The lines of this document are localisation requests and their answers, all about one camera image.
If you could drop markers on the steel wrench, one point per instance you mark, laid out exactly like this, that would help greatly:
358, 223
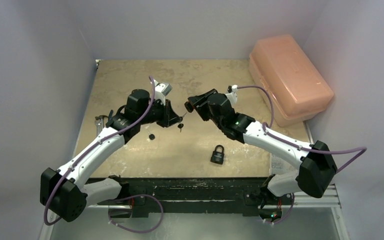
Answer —
98, 126

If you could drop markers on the blue handled pliers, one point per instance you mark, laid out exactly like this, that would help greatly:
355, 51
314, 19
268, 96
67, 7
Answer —
110, 115

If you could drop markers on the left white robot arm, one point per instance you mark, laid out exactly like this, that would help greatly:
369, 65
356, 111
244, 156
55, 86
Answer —
65, 192

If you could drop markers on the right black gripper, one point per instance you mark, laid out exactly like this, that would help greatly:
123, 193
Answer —
199, 103

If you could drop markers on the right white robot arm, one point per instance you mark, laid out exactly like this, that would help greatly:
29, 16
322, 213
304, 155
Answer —
314, 165

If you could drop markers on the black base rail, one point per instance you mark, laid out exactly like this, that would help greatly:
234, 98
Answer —
218, 195

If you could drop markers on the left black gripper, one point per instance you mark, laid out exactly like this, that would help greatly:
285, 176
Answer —
169, 117

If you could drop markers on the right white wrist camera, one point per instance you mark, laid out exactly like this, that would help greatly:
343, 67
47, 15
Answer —
231, 94

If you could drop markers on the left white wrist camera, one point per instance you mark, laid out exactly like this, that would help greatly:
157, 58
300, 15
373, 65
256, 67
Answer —
162, 89

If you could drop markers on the small hammer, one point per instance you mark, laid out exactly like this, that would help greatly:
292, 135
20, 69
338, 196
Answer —
103, 117

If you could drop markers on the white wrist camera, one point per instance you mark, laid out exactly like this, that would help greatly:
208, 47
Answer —
231, 94
162, 89

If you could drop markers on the orange black padlock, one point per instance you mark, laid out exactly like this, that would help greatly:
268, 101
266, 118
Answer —
189, 106

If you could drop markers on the pink plastic storage box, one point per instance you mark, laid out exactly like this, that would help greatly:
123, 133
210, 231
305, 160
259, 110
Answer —
295, 87

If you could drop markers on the black head key pair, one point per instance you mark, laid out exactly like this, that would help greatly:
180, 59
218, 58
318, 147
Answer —
181, 123

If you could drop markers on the clear screw organizer box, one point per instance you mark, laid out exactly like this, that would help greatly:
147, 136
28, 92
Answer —
277, 166

